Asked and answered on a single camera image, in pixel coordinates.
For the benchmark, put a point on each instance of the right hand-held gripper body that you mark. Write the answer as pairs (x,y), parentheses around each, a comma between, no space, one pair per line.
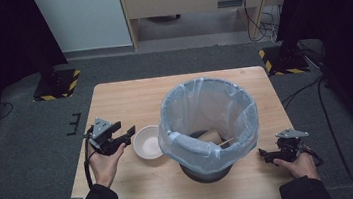
(290,147)

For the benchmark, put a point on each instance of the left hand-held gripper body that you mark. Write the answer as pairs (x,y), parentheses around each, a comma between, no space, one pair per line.
(103,138)

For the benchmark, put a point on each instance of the white disposable bowl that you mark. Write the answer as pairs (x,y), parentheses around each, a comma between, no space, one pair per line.
(147,143)

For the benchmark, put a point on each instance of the wooden chopstick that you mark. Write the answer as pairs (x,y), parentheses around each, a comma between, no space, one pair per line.
(227,141)

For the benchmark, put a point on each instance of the brown paper cup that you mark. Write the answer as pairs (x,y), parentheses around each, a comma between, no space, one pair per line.
(209,136)

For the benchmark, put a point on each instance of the black trash bin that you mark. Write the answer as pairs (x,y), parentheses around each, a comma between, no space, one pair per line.
(206,176)

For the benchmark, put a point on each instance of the bin with plastic liner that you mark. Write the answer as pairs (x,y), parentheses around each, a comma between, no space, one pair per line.
(206,109)

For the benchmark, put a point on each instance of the person's right hand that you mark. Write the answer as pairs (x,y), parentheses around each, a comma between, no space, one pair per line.
(301,167)

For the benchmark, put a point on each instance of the person's left hand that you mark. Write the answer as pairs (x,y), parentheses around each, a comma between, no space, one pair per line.
(105,168)

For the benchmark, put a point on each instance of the black stand base striped tape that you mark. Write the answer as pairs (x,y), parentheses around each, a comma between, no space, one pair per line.
(57,84)
(285,60)

